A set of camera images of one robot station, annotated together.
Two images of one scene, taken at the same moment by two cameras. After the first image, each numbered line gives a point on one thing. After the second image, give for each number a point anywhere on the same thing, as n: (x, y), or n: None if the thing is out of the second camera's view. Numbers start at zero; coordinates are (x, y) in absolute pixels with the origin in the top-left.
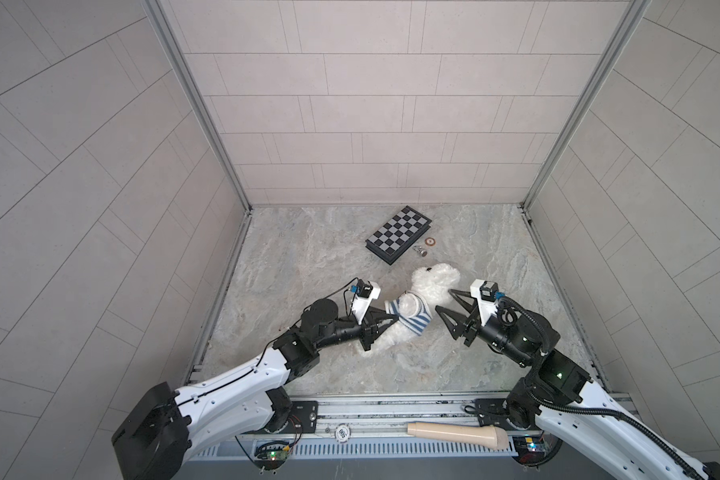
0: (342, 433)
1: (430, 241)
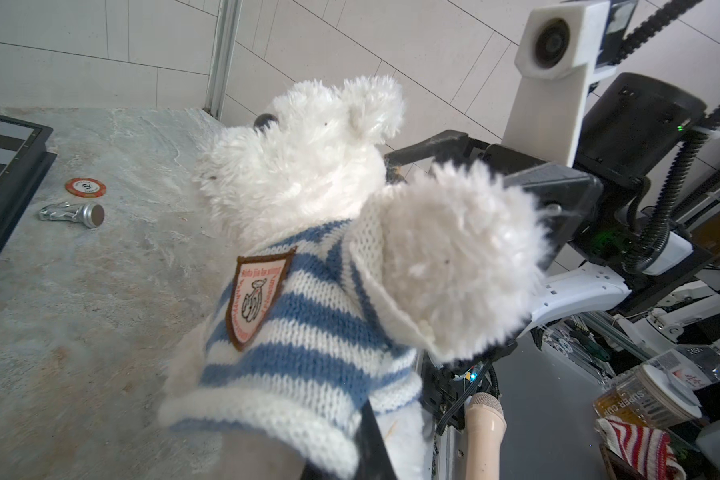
0: None
1: (83, 187)
